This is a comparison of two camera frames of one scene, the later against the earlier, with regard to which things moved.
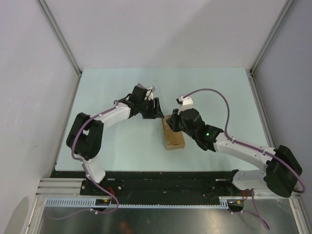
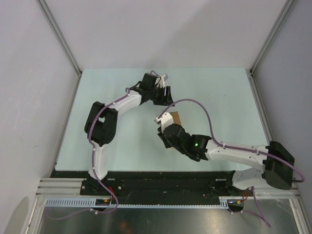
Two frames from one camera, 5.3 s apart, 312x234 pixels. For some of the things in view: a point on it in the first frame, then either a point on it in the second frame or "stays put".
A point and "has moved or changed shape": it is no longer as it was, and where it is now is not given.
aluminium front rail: x=61 y=187 stays put
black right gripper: x=173 y=121 to x=160 y=134
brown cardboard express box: x=173 y=140 has moved or changed shape
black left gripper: x=155 y=112 to x=165 y=100
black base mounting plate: x=153 y=184 stays put
